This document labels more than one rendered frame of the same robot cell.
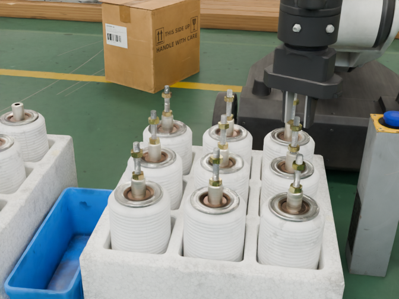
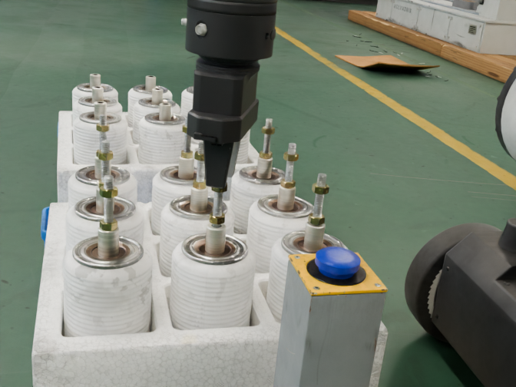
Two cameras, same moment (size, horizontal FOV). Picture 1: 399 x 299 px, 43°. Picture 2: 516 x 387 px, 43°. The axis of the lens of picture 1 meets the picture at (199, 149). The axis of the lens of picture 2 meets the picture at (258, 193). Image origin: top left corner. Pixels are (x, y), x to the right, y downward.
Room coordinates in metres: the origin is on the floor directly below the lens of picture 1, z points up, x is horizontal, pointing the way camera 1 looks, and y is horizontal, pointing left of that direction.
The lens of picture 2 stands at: (0.53, -0.78, 0.59)
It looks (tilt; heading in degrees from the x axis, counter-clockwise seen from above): 21 degrees down; 67
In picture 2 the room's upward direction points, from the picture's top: 6 degrees clockwise
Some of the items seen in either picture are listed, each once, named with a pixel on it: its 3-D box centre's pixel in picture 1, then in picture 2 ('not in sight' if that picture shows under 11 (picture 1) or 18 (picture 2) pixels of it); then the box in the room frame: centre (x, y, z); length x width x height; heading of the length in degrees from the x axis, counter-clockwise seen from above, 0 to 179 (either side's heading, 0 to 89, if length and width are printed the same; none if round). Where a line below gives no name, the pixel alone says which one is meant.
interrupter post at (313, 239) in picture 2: (290, 131); (314, 236); (0.86, -0.17, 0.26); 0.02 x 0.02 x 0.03
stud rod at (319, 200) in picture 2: (292, 111); (318, 204); (0.86, -0.17, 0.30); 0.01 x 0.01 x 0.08
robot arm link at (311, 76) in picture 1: (304, 50); (225, 69); (0.74, -0.16, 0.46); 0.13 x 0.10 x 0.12; 58
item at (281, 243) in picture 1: (287, 254); (107, 323); (0.63, -0.14, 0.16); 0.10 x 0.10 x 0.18
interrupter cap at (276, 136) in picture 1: (290, 137); (312, 246); (0.86, -0.17, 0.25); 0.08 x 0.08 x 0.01
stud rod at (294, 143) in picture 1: (294, 138); (218, 203); (0.75, -0.16, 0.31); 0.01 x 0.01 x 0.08
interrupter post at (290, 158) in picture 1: (292, 161); (215, 239); (0.75, -0.16, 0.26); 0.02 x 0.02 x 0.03
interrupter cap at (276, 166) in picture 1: (291, 168); (214, 249); (0.75, -0.16, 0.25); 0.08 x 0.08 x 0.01
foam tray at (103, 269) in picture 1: (219, 238); (192, 314); (0.76, -0.04, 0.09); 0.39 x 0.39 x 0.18; 83
